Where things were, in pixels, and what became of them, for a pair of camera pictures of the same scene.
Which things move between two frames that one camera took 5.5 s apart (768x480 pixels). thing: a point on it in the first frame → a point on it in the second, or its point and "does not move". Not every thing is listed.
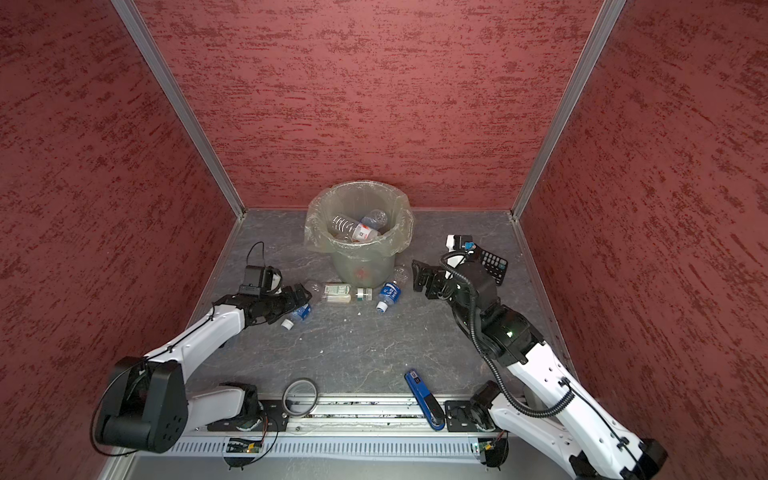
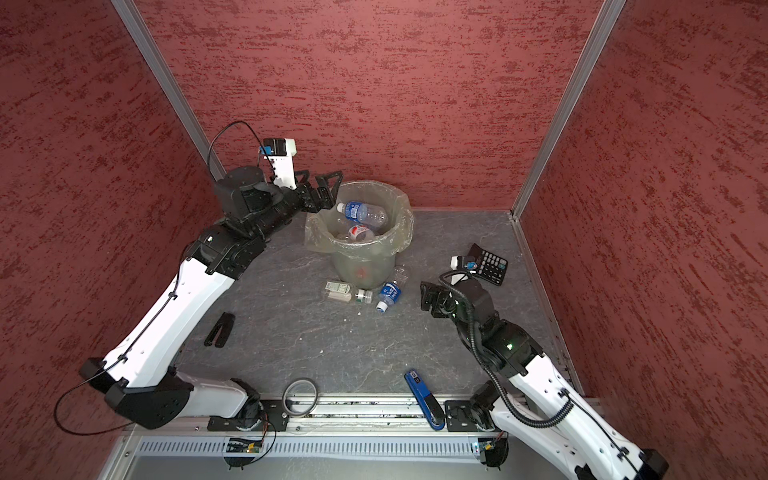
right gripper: [437, 275] → [428, 299]
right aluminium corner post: [599, 33] does not move
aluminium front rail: [348, 417] does not move
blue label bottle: [390, 291] does not move
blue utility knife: [428, 401] does not move
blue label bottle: [298, 315] → [364, 213]
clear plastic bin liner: [355, 198] does not move
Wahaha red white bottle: [365, 232] does not move
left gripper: [291, 303] → [327, 198]
